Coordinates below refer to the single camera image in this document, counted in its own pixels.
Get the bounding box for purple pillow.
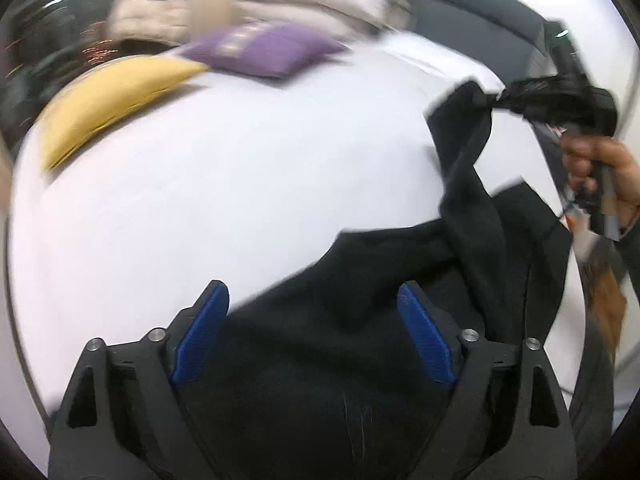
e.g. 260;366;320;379
180;20;351;81

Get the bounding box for dark chair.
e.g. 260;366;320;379
117;37;173;57

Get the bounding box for beige puffer jacket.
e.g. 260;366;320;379
107;0;193;46

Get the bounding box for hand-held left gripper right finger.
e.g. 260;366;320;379
396;281;579;480

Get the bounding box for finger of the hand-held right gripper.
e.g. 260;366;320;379
492;77;538;120

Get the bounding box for dark grey headboard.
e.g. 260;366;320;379
300;0;556;86

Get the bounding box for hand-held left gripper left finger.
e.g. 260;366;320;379
47;280;231;480

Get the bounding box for yellow pillow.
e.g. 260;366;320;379
37;55;211;173

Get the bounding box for white bed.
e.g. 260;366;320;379
7;30;621;466

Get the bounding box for person's right forearm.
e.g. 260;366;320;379
570;237;632;461

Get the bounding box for folded beige duvet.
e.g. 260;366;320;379
235;0;416;41

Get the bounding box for black pants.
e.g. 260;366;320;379
182;80;576;480

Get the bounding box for person's right hand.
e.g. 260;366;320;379
560;137;640;234

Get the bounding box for dark window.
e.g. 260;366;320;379
0;0;186;151

